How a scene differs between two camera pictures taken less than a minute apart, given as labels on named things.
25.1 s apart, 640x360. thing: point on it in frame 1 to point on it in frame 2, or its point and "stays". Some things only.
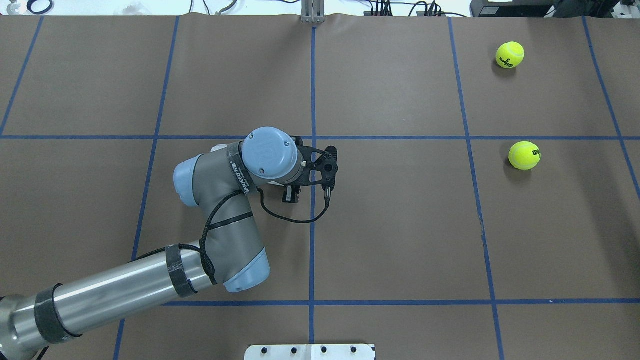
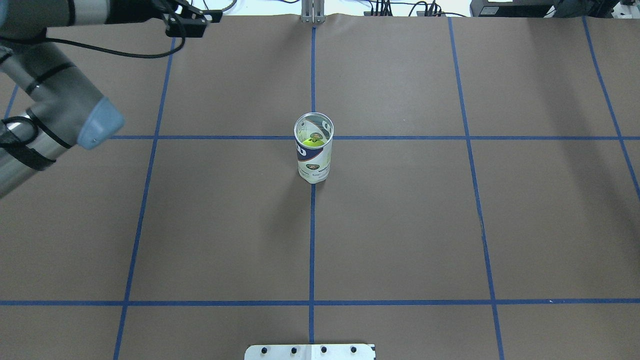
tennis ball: x=524 y=155 to x=313 y=142
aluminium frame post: x=312 y=11 stays
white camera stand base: x=310 y=352 stays
